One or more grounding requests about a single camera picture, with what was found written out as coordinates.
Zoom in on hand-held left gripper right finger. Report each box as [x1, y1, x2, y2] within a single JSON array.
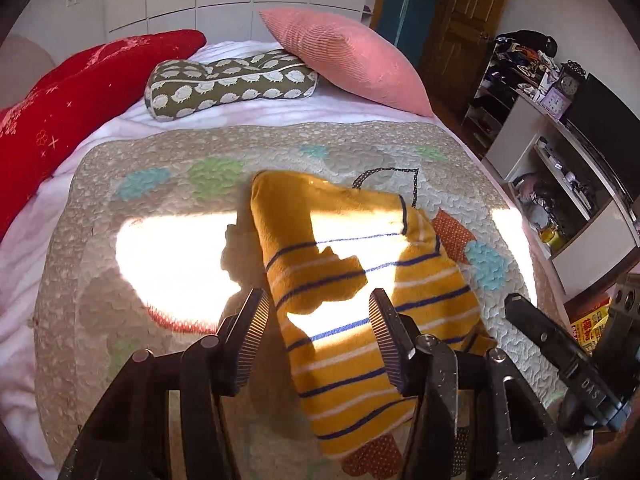
[[369, 289, 576, 480]]

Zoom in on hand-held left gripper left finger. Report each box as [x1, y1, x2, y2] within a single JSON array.
[[57, 288, 270, 480]]

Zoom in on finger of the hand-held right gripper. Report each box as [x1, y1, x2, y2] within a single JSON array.
[[504, 292, 632, 433]]

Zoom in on yellow striped small shirt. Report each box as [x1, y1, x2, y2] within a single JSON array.
[[250, 170, 498, 461]]

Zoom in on yellow printed box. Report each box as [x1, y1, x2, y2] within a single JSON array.
[[570, 300, 612, 356]]

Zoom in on white desk shelf unit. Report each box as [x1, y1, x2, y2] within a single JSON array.
[[485, 92, 640, 303]]

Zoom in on yellow bottle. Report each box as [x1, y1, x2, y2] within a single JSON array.
[[540, 222, 566, 251]]

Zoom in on quilted patchwork blanket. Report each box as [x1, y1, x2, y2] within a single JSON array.
[[32, 120, 541, 480]]

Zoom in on black television screen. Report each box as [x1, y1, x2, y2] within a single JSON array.
[[565, 74, 640, 211]]

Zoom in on purple alarm clock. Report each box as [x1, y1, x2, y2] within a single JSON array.
[[547, 72, 581, 116]]

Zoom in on white bed sheet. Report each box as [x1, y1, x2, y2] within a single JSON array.
[[0, 42, 451, 480]]

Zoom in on cluttered open shelf rack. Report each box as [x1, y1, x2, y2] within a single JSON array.
[[460, 30, 558, 156]]

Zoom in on olive hedgehog print pillow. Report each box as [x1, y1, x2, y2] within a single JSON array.
[[145, 49, 319, 123]]

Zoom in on pink ribbed pillow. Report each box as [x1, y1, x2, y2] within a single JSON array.
[[260, 8, 435, 118]]

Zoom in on black bag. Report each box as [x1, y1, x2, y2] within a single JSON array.
[[495, 30, 558, 58]]

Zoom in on red patterned pillow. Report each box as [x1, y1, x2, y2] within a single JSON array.
[[0, 30, 207, 241]]

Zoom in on brown wooden door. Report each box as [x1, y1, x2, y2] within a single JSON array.
[[417, 0, 518, 96]]

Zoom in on teal curtain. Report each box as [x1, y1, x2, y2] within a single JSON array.
[[375, 0, 441, 68]]

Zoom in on grey rounded headboard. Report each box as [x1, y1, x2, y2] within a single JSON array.
[[0, 35, 57, 111]]

